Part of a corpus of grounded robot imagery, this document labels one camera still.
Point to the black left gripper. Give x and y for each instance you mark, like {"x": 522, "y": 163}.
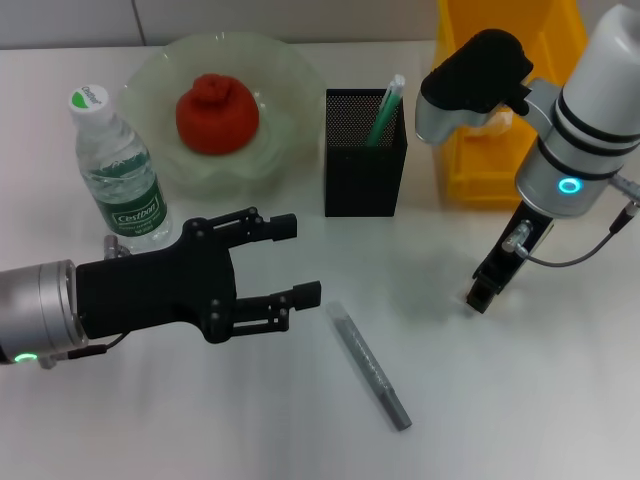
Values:
{"x": 150, "y": 285}

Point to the yellow plastic bin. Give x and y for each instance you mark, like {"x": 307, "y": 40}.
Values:
{"x": 480, "y": 170}

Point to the green utility knife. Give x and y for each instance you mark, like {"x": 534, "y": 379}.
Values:
{"x": 382, "y": 117}

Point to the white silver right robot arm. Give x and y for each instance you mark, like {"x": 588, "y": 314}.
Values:
{"x": 590, "y": 115}

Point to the black mesh pen holder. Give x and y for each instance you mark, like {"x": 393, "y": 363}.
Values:
{"x": 362, "y": 180}

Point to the clear green-label water bottle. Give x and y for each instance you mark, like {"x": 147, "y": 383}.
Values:
{"x": 130, "y": 200}

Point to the red-orange knitted orange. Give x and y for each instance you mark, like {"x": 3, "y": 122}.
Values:
{"x": 217, "y": 120}

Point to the white paper ball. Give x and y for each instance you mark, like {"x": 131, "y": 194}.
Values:
{"x": 500, "y": 122}

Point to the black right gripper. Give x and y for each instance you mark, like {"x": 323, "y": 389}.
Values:
{"x": 515, "y": 250}

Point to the green glass fruit plate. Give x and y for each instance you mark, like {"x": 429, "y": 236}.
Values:
{"x": 280, "y": 90}

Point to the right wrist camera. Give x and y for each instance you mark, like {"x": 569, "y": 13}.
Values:
{"x": 470, "y": 80}

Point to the grey pen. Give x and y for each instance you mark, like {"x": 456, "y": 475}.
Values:
{"x": 365, "y": 360}

